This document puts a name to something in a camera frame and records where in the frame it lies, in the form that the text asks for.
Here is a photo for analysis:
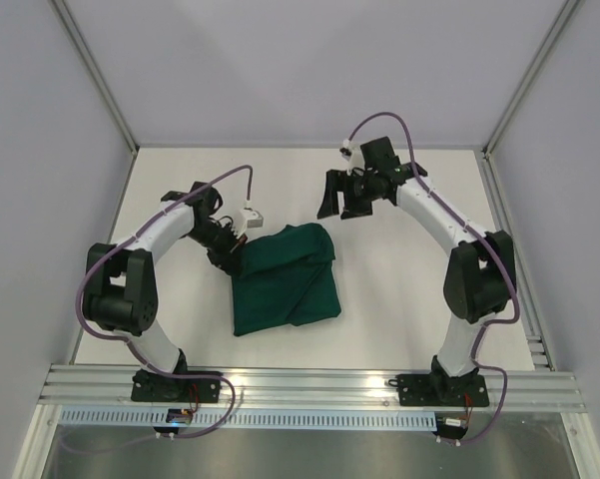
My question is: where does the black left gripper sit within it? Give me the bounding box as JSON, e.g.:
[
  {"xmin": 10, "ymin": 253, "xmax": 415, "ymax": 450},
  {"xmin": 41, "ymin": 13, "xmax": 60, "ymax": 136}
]
[{"xmin": 187, "ymin": 222, "xmax": 248, "ymax": 276}]

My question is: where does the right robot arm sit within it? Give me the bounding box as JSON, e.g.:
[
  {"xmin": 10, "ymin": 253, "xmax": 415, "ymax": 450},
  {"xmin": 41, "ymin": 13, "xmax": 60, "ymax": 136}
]
[{"xmin": 316, "ymin": 137, "xmax": 516, "ymax": 404}]

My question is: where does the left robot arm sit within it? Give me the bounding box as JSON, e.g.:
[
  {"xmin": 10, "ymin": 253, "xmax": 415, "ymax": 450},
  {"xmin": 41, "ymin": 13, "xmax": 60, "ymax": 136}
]
[{"xmin": 77, "ymin": 182, "xmax": 264, "ymax": 400}]

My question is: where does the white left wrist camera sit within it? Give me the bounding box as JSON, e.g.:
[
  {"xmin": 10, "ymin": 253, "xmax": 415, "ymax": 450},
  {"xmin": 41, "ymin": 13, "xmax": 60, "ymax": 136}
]
[{"xmin": 233, "ymin": 208, "xmax": 264, "ymax": 237}]

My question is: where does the aluminium front rail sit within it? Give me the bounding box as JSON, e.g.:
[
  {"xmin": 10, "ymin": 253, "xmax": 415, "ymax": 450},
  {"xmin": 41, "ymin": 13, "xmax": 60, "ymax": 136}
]
[{"xmin": 38, "ymin": 364, "xmax": 586, "ymax": 413}]

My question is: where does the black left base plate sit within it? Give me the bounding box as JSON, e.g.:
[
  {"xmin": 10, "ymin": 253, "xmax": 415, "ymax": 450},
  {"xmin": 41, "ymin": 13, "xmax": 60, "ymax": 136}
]
[{"xmin": 131, "ymin": 369, "xmax": 221, "ymax": 404}]

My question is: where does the slotted white cable duct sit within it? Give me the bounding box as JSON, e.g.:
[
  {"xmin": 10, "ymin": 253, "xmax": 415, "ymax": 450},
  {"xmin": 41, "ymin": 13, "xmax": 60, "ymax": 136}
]
[{"xmin": 58, "ymin": 406, "xmax": 436, "ymax": 432}]

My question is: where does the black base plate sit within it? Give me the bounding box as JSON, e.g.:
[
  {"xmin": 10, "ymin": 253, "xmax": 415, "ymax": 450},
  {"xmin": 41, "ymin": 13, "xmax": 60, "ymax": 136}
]
[
  {"xmin": 131, "ymin": 369, "xmax": 221, "ymax": 404},
  {"xmin": 387, "ymin": 372, "xmax": 490, "ymax": 407}
]

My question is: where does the dark green surgical drape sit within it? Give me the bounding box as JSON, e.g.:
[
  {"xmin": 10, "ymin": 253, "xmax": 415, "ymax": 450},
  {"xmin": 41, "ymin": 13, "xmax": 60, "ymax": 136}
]
[{"xmin": 232, "ymin": 223, "xmax": 341, "ymax": 337}]

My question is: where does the aluminium frame post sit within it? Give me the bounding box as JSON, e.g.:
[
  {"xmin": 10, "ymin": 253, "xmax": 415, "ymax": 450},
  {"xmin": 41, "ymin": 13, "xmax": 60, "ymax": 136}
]
[
  {"xmin": 48, "ymin": 0, "xmax": 140, "ymax": 158},
  {"xmin": 482, "ymin": 0, "xmax": 584, "ymax": 158}
]

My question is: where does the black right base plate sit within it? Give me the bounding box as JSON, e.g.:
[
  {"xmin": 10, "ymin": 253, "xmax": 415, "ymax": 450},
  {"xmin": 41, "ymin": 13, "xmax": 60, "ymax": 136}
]
[{"xmin": 387, "ymin": 372, "xmax": 490, "ymax": 407}]

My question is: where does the right aluminium frame post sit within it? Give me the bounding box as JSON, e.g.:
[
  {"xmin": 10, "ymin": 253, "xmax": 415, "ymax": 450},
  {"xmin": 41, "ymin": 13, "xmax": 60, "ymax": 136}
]
[{"xmin": 482, "ymin": 0, "xmax": 584, "ymax": 158}]

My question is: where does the left aluminium frame post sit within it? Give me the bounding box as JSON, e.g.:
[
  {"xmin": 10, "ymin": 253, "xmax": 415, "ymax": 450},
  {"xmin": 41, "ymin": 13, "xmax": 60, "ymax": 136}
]
[{"xmin": 48, "ymin": 0, "xmax": 140, "ymax": 158}]

